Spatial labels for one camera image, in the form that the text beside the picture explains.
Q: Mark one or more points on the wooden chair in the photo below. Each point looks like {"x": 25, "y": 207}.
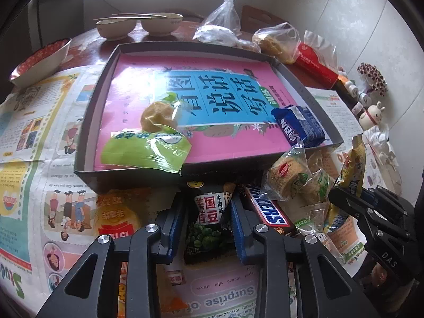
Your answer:
{"x": 258, "y": 16}

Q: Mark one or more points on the red patterned bowl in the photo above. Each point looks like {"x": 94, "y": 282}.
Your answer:
{"x": 39, "y": 61}

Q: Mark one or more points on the white plastic bag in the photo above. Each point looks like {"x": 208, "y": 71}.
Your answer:
{"x": 323, "y": 44}

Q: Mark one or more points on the colourful newspaper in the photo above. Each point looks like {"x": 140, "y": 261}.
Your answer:
{"x": 33, "y": 139}

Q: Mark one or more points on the plastic bag of pastries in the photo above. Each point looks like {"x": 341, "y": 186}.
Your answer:
{"x": 275, "y": 41}

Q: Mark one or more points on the green snack packet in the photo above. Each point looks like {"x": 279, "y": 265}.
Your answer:
{"x": 139, "y": 152}

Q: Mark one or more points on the yellow packet red label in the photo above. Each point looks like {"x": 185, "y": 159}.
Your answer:
{"x": 116, "y": 218}

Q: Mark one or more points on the brown chocolate bar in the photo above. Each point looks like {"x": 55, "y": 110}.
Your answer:
{"x": 268, "y": 212}

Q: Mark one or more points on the beige bowl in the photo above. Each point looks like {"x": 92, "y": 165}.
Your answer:
{"x": 116, "y": 28}
{"x": 162, "y": 25}

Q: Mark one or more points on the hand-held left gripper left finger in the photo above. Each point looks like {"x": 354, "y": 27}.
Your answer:
{"x": 172, "y": 228}

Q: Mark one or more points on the blue cookie packet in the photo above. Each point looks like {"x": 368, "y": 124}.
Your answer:
{"x": 298, "y": 126}

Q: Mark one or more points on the yellow snack packet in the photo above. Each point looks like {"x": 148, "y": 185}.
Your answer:
{"x": 352, "y": 165}

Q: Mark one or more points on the red tissue pack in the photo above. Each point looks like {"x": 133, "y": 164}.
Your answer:
{"x": 314, "y": 68}

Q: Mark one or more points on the tied clear plastic bag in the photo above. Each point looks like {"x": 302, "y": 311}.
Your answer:
{"x": 225, "y": 13}

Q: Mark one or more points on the white rabbit figurine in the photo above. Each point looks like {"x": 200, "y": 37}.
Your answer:
{"x": 372, "y": 117}

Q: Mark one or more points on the clear cracker packet green print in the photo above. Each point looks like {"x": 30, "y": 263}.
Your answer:
{"x": 308, "y": 220}
{"x": 314, "y": 185}

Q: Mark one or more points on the round yellow pastry packet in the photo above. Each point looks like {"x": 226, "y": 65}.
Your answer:
{"x": 155, "y": 117}

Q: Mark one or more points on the steel refrigerator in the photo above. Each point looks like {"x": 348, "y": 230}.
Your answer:
{"x": 49, "y": 16}

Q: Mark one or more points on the black green pea packet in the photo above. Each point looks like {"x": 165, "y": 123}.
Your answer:
{"x": 205, "y": 232}

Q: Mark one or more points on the crumpled clear plastic bag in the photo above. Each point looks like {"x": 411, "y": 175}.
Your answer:
{"x": 212, "y": 33}

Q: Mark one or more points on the orange bottle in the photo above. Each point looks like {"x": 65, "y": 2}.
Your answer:
{"x": 347, "y": 84}

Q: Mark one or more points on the crumpled white plastic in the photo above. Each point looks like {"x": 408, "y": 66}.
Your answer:
{"x": 381, "y": 152}

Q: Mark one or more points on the pink book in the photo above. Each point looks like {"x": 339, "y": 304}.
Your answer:
{"x": 132, "y": 106}

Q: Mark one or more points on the clear cracker packet red label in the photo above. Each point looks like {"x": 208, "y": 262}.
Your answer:
{"x": 285, "y": 172}

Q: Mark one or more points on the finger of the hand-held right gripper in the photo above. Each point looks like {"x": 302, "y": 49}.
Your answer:
{"x": 387, "y": 202}
{"x": 351, "y": 207}

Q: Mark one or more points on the dark cardboard box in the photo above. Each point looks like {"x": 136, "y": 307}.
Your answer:
{"x": 132, "y": 180}

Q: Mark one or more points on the chopstick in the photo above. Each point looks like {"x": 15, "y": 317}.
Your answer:
{"x": 126, "y": 18}
{"x": 139, "y": 15}

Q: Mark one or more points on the white text newspaper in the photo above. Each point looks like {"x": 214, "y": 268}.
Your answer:
{"x": 334, "y": 112}

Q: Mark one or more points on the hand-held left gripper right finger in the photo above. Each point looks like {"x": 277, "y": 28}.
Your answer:
{"x": 239, "y": 228}

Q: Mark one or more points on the small white bottle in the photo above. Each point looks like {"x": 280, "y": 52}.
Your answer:
{"x": 363, "y": 97}
{"x": 357, "y": 108}

